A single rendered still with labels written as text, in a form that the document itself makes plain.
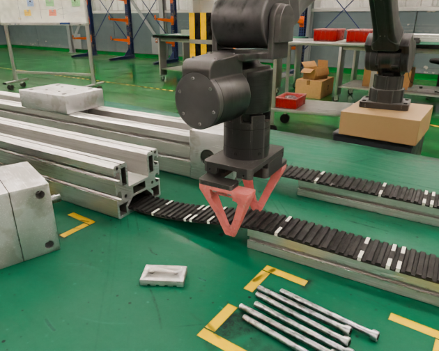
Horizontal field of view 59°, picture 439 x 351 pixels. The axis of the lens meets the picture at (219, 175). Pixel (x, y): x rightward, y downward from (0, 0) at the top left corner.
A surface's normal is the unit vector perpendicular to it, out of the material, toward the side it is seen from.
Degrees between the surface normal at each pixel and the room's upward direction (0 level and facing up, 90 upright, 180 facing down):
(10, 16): 90
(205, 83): 90
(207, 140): 90
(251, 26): 101
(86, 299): 0
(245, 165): 0
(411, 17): 90
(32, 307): 0
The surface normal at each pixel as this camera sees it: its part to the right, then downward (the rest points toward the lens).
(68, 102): 0.86, 0.19
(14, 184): 0.00, -0.93
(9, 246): 0.62, 0.29
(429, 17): -0.58, 0.31
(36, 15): -0.26, 0.36
